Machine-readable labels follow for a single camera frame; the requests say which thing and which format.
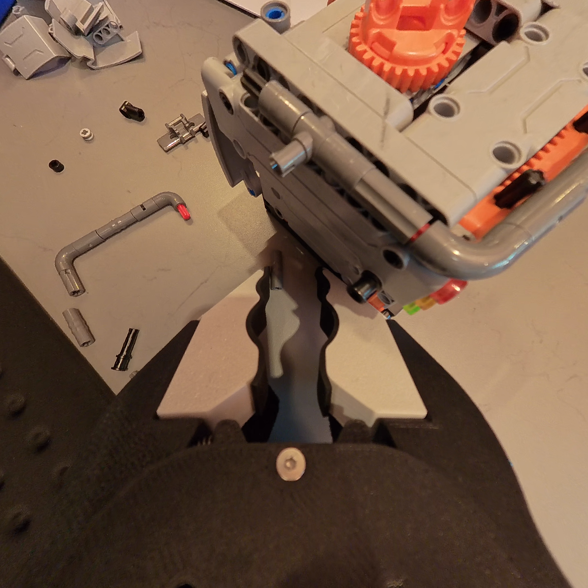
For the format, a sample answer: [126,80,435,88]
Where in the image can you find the grey curved brick panel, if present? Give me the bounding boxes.
[0,15,72,80]

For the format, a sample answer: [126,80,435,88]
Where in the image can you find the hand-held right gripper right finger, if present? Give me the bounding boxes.
[316,268,429,424]

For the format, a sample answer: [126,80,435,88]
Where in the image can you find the grey brick wing assembly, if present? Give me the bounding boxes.
[46,0,143,70]

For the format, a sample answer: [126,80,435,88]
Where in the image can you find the black brick pin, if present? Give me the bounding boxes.
[111,327,140,371]

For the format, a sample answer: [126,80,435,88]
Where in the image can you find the grey track link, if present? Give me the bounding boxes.
[157,114,206,152]

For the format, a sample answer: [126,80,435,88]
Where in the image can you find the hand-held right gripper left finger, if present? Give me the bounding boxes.
[156,267,273,421]

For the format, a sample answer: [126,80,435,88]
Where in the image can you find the grey bent brick tube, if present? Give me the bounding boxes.
[55,191,190,296]

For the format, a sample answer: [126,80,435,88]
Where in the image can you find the black perforated pad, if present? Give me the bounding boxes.
[0,255,120,588]

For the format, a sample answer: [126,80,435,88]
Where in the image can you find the grey brick model orange gear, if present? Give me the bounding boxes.
[201,0,588,320]

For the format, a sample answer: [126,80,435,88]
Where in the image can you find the short grey brick tube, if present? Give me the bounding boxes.
[62,308,96,346]

